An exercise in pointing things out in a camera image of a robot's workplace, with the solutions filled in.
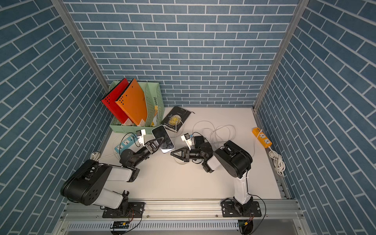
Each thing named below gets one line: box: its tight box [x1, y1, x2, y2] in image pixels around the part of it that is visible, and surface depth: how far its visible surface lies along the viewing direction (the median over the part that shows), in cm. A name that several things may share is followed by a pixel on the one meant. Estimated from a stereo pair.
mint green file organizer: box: [105, 79, 165, 135], surface depth 101 cm
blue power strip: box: [114, 135, 138, 155], surface depth 98 cm
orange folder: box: [115, 78, 148, 126], surface depth 95 cm
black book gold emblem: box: [160, 106, 192, 133], surface depth 114 cm
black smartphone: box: [151, 124, 175, 154], surface depth 79 cm
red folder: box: [100, 77, 130, 124], surface depth 90 cm
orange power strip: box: [251, 126, 273, 149], surface depth 101 cm
